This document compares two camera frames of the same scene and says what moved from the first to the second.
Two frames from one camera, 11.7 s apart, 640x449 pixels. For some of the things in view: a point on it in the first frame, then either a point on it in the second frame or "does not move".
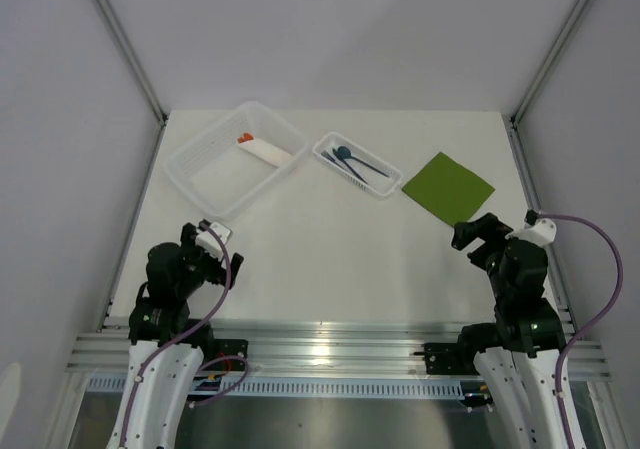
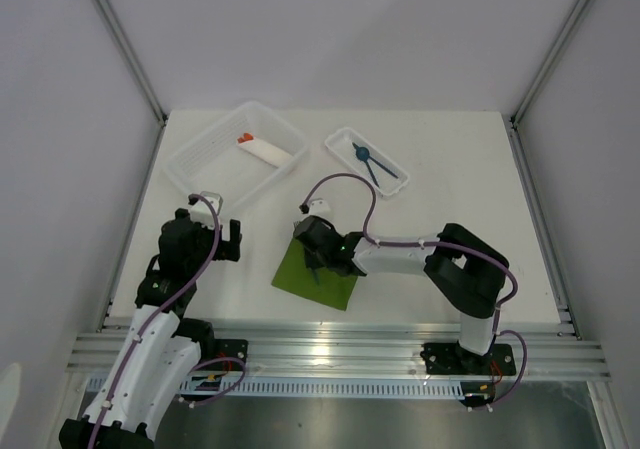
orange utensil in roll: (246, 137) does not move
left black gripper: (188, 239) -> (229, 249)
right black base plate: (448, 358) does not move
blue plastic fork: (327, 155) -> (316, 275)
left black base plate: (228, 355) does not move
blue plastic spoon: (345, 153) -> (363, 155)
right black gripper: (489, 223) -> (311, 262)
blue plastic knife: (336, 153) -> (368, 165)
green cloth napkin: (448, 190) -> (334, 288)
